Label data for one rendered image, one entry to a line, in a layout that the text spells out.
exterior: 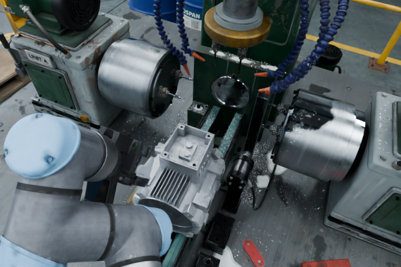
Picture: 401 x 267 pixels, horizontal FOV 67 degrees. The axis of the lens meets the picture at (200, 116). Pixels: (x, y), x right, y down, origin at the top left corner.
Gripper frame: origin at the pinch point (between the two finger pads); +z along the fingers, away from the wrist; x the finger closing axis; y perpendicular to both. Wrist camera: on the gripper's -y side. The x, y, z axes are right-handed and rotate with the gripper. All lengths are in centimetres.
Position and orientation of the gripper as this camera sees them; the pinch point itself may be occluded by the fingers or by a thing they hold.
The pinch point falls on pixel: (136, 177)
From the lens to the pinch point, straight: 69.8
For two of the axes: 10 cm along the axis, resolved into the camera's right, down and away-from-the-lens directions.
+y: 3.7, -9.1, 1.7
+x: -9.2, -3.2, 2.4
